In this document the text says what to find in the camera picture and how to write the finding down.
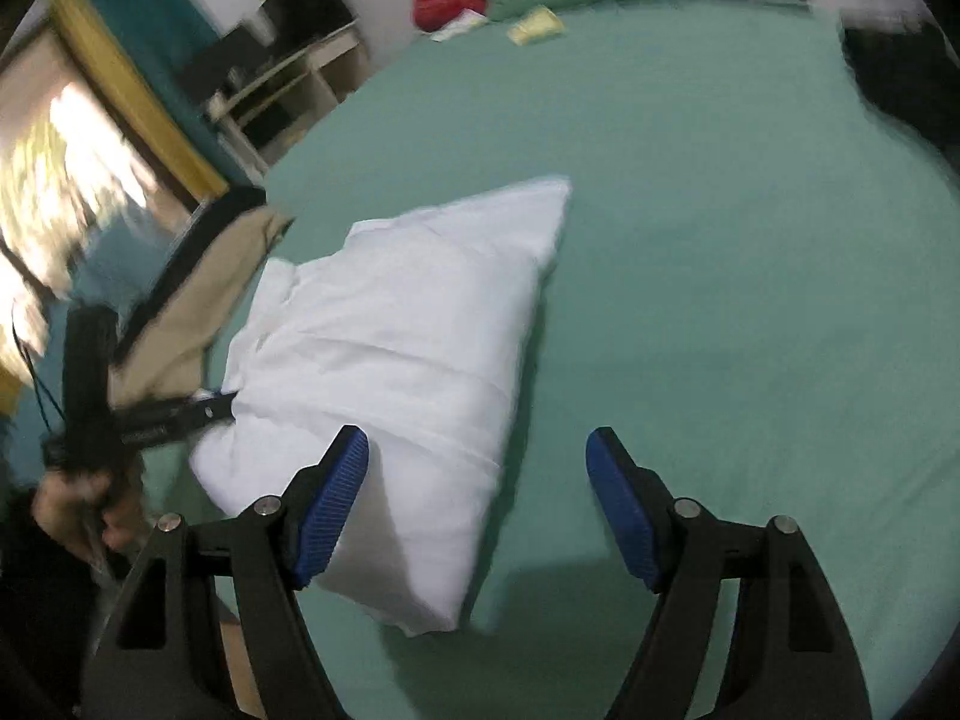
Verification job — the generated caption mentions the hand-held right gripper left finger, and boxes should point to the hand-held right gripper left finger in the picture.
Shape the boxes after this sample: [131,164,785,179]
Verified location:
[79,424,371,720]

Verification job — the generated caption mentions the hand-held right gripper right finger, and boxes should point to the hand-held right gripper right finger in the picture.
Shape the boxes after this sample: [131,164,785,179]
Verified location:
[585,426,875,720]

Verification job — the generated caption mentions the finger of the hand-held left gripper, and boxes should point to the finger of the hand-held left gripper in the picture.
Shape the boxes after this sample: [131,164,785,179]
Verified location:
[118,387,238,452]

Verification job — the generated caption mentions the white hoodie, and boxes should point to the white hoodie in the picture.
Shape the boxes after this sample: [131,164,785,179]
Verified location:
[187,175,572,638]

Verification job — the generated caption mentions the pile of black clothes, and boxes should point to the pile of black clothes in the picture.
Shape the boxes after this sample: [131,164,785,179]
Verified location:
[840,15,960,166]

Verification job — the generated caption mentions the person's left hand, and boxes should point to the person's left hand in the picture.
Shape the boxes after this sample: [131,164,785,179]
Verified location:
[34,459,147,562]

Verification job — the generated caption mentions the beige pants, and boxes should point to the beige pants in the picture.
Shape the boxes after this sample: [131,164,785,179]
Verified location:
[105,206,295,410]

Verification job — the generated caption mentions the pale blue cover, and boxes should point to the pale blue cover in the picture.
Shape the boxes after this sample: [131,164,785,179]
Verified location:
[67,217,196,316]

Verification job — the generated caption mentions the bright window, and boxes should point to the bright window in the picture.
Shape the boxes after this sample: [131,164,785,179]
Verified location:
[0,34,188,331]

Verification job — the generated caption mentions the yellow curtain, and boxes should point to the yellow curtain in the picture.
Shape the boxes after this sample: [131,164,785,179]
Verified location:
[52,7,230,201]

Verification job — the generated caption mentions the white computer desk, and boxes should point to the white computer desk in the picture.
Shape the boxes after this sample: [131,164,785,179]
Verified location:
[206,19,372,170]

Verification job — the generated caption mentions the white and green packet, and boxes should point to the white and green packet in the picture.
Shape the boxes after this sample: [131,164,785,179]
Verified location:
[429,9,488,42]

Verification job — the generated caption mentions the yellow packet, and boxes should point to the yellow packet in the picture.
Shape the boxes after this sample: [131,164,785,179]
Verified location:
[506,6,563,46]

